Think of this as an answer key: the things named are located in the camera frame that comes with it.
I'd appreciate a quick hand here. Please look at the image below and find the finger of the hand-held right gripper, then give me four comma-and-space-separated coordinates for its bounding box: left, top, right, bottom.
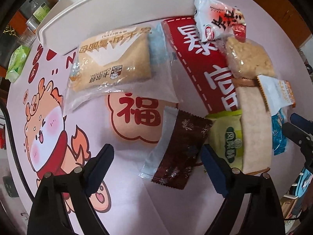
291, 113, 313, 130
283, 123, 313, 150

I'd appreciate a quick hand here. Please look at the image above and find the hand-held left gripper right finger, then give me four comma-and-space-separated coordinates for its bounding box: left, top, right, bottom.
201, 144, 285, 235

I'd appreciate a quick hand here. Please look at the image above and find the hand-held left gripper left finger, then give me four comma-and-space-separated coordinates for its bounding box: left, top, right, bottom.
27, 144, 115, 235

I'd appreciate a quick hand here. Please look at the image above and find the blue white snack packet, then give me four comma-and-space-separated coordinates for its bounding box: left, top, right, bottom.
270, 108, 294, 156

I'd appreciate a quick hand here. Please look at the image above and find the green pastry packet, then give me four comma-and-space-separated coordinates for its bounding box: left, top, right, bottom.
205, 110, 245, 167

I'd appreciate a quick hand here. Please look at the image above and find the white orange snack packet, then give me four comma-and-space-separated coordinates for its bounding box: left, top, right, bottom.
257, 75, 297, 114

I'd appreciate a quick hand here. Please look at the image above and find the dark brown foil packet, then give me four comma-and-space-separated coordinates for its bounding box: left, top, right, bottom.
139, 106, 214, 191

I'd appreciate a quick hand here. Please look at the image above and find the beige cake slab packet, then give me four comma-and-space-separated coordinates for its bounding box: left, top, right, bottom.
231, 75, 273, 175

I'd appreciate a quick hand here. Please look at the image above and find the puffed rice cracker packet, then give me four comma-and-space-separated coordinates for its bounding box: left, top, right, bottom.
221, 35, 277, 80

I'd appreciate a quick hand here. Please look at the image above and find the large clear bread packet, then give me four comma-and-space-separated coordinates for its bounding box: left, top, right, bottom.
62, 24, 180, 114

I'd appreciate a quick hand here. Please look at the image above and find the white red snack bag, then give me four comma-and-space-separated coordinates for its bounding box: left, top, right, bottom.
193, 0, 247, 44

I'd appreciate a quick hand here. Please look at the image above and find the white plastic storage tray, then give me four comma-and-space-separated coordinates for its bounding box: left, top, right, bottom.
36, 0, 214, 55

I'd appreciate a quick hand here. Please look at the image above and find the green tissue pack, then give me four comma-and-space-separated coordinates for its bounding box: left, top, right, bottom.
6, 44, 31, 83

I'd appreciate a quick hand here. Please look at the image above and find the clear drinking glass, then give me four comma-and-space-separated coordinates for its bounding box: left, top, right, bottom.
18, 28, 37, 48

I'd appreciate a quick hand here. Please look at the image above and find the small metal can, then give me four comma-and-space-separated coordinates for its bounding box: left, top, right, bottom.
24, 17, 41, 33

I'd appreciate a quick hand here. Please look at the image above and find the glass bottle green label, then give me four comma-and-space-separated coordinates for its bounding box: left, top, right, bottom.
33, 1, 52, 22

